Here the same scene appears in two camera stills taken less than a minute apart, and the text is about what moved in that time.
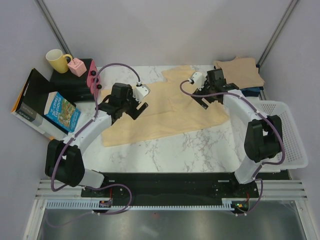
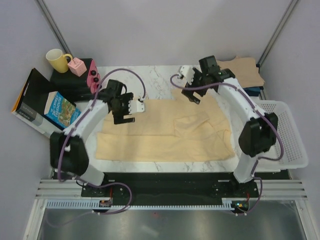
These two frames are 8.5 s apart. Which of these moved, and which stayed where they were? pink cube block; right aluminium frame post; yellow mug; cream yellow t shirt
Moved: cream yellow t shirt
Stayed: pink cube block; yellow mug; right aluminium frame post
